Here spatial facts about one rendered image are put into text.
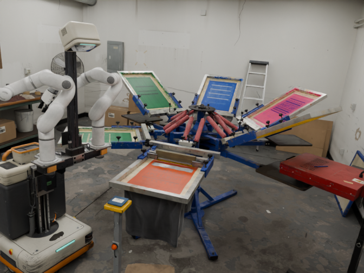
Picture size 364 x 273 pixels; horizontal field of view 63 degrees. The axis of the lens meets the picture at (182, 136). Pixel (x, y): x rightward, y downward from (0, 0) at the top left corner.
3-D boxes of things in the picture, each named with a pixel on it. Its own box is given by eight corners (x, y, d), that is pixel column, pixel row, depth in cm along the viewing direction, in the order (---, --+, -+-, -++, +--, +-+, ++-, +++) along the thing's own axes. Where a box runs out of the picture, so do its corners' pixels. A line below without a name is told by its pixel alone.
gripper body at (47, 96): (60, 95, 223) (53, 106, 225) (53, 88, 227) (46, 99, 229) (52, 92, 216) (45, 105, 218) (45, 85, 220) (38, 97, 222)
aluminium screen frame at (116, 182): (187, 204, 194) (188, 199, 192) (108, 186, 209) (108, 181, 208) (212, 163, 266) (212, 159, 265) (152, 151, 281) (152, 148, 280)
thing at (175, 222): (177, 249, 216) (181, 196, 203) (122, 234, 228) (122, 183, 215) (178, 246, 219) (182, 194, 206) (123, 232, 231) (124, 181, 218)
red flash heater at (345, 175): (378, 188, 229) (383, 174, 226) (358, 206, 199) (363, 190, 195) (303, 162, 271) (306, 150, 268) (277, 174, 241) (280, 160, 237)
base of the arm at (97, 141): (83, 144, 234) (83, 125, 229) (96, 140, 244) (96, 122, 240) (97, 149, 226) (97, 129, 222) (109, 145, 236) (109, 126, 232)
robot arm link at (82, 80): (89, 83, 215) (63, 93, 217) (94, 82, 228) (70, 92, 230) (84, 71, 214) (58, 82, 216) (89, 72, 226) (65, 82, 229)
